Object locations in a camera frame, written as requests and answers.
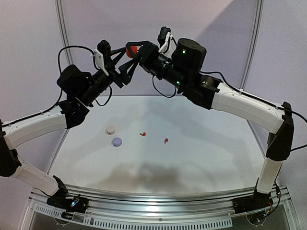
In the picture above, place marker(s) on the purple charging case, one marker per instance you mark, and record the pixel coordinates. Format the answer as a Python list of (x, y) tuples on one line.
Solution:
[(116, 142)]

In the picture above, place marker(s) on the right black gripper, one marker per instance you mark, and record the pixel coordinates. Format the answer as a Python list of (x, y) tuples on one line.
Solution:
[(147, 55)]

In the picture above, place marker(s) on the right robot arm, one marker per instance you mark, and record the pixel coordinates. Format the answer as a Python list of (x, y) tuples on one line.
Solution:
[(183, 70)]

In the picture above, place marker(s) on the front aluminium rail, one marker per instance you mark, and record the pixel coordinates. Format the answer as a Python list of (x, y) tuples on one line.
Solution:
[(146, 204)]

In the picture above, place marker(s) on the left aluminium frame post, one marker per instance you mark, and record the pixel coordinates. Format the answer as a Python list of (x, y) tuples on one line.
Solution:
[(63, 31)]

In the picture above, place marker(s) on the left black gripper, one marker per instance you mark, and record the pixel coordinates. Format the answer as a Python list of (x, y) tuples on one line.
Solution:
[(118, 78)]

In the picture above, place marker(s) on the right aluminium frame post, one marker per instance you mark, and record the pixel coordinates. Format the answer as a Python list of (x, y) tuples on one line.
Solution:
[(252, 43)]

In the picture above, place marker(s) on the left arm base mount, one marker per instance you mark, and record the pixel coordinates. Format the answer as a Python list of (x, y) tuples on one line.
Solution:
[(75, 203)]

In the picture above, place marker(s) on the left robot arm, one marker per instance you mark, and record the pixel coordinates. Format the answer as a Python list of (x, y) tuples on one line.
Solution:
[(81, 89)]

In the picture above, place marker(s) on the pink charging case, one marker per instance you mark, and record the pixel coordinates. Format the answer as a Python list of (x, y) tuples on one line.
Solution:
[(110, 130)]

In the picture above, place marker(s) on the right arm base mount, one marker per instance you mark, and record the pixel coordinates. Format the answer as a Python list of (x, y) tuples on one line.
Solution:
[(251, 202)]

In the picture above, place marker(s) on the aluminium frame post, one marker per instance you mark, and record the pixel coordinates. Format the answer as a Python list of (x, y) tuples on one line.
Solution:
[(63, 31), (252, 43)]

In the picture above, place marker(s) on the red charging case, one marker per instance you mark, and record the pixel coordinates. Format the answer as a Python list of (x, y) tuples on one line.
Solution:
[(132, 50)]

